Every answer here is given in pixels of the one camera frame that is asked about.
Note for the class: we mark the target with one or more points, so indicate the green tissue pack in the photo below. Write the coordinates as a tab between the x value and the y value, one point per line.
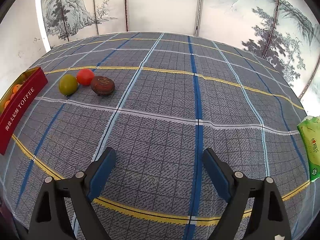
309	130

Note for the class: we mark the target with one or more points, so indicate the dark maroon passion fruit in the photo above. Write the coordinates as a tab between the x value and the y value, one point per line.
102	85

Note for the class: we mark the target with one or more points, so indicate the blue plaid tablecloth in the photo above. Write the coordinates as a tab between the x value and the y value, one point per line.
174	96

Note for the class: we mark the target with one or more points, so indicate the red toffee tin box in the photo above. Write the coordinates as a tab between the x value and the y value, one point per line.
33	81

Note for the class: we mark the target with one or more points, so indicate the green citrus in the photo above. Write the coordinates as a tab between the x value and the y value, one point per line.
68	85

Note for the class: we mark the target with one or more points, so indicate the orange fruit in tin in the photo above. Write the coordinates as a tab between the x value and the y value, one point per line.
16	88

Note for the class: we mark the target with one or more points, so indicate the painted landscape folding screen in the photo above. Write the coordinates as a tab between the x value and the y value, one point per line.
283	32

